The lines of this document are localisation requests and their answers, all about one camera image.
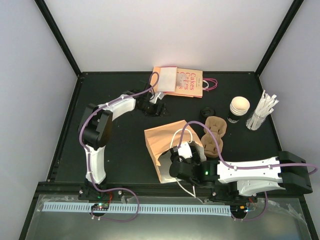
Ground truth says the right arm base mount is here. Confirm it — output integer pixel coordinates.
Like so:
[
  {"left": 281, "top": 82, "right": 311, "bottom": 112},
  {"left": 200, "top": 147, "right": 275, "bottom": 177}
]
[{"left": 208, "top": 183, "right": 258, "bottom": 205}]

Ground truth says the black frame post left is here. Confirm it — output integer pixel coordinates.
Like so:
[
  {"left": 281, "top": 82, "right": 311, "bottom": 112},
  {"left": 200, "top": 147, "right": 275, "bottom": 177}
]
[{"left": 34, "top": 0, "right": 82, "bottom": 77}]

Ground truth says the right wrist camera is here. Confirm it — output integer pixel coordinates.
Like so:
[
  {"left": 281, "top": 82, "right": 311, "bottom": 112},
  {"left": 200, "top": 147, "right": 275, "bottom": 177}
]
[{"left": 173, "top": 142, "right": 193, "bottom": 159}]

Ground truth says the light blue cable duct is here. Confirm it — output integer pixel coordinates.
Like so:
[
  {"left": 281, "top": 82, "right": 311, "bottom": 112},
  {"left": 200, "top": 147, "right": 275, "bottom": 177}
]
[{"left": 42, "top": 202, "right": 231, "bottom": 217}]

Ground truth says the stack of paper cups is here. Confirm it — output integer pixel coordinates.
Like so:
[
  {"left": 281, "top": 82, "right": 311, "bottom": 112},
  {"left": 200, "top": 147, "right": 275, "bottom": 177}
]
[{"left": 227, "top": 96, "right": 250, "bottom": 124}]

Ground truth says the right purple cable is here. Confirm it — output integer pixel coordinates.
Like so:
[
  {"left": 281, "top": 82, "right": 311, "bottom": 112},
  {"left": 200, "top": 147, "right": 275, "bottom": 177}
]
[{"left": 174, "top": 121, "right": 319, "bottom": 223}]

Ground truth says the orange paper bag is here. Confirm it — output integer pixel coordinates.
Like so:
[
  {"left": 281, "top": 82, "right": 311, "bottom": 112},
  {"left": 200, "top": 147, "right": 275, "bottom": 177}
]
[{"left": 143, "top": 119, "right": 207, "bottom": 199}]

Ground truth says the orange flat bag stack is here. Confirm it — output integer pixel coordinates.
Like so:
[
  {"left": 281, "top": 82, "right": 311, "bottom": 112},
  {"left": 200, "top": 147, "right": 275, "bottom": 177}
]
[{"left": 150, "top": 66, "right": 178, "bottom": 93}]

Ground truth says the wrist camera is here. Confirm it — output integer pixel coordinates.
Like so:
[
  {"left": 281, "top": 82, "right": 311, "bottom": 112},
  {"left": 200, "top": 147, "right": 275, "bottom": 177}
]
[
  {"left": 149, "top": 92, "right": 165, "bottom": 104},
  {"left": 173, "top": 142, "right": 193, "bottom": 159}
]

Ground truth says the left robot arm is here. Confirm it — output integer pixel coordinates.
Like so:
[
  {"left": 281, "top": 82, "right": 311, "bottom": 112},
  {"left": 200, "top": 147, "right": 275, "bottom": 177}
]
[{"left": 78, "top": 90, "right": 168, "bottom": 200}]

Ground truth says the black frame post right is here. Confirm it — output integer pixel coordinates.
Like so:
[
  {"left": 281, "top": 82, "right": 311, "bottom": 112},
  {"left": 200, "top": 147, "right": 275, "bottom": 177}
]
[{"left": 254, "top": 0, "right": 304, "bottom": 77}]

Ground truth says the stack of black lids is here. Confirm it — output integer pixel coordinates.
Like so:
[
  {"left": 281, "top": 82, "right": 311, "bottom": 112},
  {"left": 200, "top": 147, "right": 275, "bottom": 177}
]
[{"left": 199, "top": 107, "right": 216, "bottom": 119}]

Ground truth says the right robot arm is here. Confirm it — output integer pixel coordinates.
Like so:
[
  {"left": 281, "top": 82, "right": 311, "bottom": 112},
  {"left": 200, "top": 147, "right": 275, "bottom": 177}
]
[{"left": 169, "top": 147, "right": 313, "bottom": 202}]

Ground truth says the jar of white stirrers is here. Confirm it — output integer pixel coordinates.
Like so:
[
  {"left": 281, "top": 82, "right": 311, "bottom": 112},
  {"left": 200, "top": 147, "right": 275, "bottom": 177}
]
[{"left": 246, "top": 90, "right": 279, "bottom": 131}]

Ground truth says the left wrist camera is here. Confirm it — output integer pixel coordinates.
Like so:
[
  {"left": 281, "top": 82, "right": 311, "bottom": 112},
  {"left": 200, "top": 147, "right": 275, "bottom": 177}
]
[{"left": 149, "top": 92, "right": 165, "bottom": 104}]

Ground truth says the Cakes printed paper bag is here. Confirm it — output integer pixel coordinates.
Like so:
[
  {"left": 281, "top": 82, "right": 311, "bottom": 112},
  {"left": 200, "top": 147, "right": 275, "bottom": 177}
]
[{"left": 165, "top": 68, "right": 218, "bottom": 98}]

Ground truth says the black frame post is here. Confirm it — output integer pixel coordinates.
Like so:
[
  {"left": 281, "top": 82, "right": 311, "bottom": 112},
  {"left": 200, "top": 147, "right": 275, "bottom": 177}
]
[
  {"left": 34, "top": 0, "right": 82, "bottom": 77},
  {"left": 254, "top": 0, "right": 304, "bottom": 77}
]

